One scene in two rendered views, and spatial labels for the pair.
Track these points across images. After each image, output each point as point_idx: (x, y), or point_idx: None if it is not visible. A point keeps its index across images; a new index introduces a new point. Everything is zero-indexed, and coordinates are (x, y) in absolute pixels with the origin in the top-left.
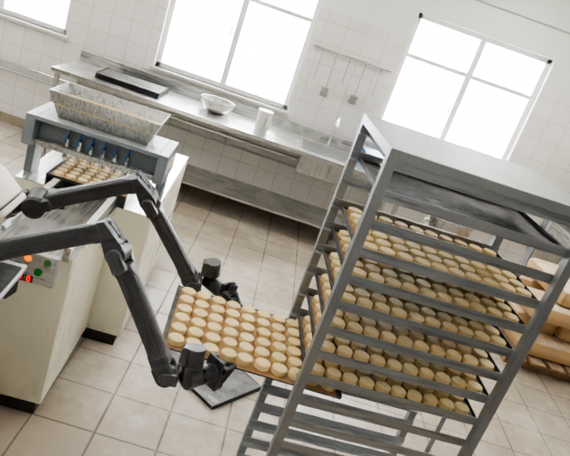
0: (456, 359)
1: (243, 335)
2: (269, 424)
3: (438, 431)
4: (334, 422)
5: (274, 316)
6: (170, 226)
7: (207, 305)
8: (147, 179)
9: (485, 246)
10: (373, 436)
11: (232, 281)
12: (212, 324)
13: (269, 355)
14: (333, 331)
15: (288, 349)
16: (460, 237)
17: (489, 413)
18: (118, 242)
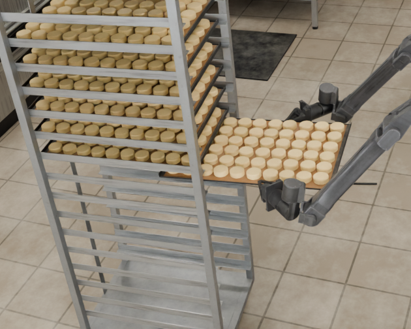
0: None
1: (270, 140)
2: (197, 282)
3: (74, 167)
4: (133, 256)
5: (225, 169)
6: (357, 151)
7: (302, 162)
8: (401, 113)
9: (15, 40)
10: (92, 254)
11: (268, 185)
12: (301, 143)
13: (250, 129)
14: (217, 62)
15: (227, 138)
16: (43, 40)
17: None
18: (410, 34)
